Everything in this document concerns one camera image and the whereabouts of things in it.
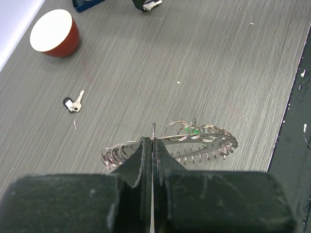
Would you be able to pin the key with black tag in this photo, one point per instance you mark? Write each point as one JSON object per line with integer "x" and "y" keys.
{"x": 149, "y": 6}

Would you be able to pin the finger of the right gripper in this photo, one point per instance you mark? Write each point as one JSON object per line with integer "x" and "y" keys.
{"x": 139, "y": 4}

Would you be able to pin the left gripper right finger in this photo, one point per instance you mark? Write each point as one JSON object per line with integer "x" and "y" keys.
{"x": 199, "y": 201}

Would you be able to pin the blue tray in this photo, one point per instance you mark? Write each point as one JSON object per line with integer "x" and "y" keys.
{"x": 82, "y": 5}

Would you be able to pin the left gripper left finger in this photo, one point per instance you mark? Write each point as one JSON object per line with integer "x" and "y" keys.
{"x": 118, "y": 202}

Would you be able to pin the key with black-white tag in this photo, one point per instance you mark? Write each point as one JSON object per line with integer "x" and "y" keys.
{"x": 73, "y": 106}

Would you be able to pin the red white bowl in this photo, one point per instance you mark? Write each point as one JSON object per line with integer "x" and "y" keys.
{"x": 55, "y": 34}

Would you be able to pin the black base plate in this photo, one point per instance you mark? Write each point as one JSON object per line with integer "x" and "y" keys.
{"x": 291, "y": 160}

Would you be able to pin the metal key organizer disc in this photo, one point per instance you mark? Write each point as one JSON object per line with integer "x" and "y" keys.
{"x": 214, "y": 142}

